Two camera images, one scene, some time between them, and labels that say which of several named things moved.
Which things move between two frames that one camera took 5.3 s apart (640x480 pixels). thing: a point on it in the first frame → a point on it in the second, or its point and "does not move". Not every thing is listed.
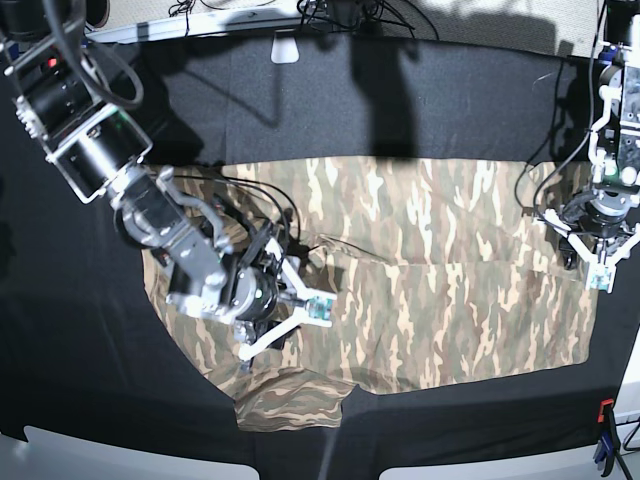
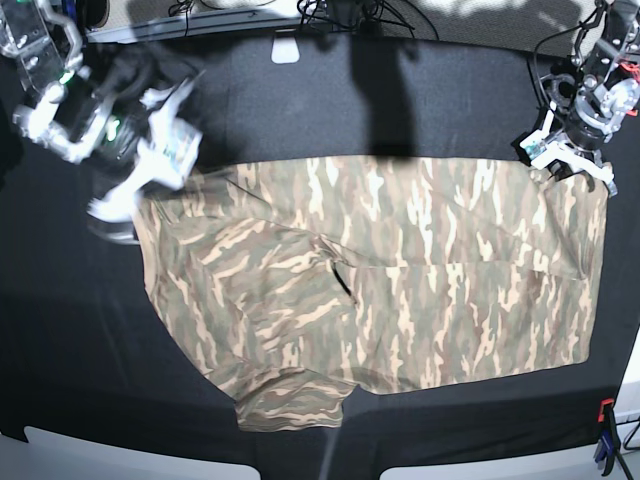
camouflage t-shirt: x=434 y=268 does not move
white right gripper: x=601 y=272 → x=543 y=148
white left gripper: x=316 y=308 → x=167 y=156
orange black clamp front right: x=609 y=443 does not move
